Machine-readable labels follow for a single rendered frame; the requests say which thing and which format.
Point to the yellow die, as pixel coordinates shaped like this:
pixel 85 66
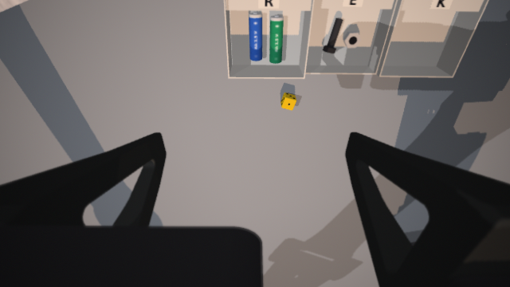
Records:
pixel 288 101

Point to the green aa battery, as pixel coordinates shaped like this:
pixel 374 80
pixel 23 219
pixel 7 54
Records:
pixel 276 38

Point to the row of three labelled bins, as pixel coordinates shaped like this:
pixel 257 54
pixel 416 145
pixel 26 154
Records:
pixel 427 42

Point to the blue aa battery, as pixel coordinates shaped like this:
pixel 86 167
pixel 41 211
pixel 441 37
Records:
pixel 255 36

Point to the grey hex nut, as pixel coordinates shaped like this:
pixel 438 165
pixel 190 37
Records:
pixel 351 39

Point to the black hex bolt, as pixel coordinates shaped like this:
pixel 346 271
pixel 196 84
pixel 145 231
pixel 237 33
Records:
pixel 334 34

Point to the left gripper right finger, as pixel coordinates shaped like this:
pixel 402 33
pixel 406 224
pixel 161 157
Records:
pixel 468 232

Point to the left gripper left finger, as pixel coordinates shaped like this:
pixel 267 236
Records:
pixel 59 196

